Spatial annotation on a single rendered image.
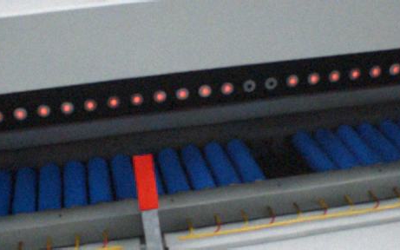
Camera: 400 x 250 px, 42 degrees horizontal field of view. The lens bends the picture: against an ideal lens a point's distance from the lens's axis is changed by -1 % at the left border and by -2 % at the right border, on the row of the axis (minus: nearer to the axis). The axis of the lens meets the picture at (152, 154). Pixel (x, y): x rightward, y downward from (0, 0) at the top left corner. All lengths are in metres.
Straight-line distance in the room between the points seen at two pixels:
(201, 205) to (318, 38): 0.14
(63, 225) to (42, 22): 0.15
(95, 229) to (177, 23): 0.16
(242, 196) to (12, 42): 0.20
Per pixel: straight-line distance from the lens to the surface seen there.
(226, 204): 0.39
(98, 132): 0.47
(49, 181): 0.43
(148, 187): 0.34
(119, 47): 0.30
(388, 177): 0.43
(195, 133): 0.47
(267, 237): 0.39
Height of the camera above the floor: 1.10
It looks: 13 degrees down
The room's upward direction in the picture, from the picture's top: 6 degrees counter-clockwise
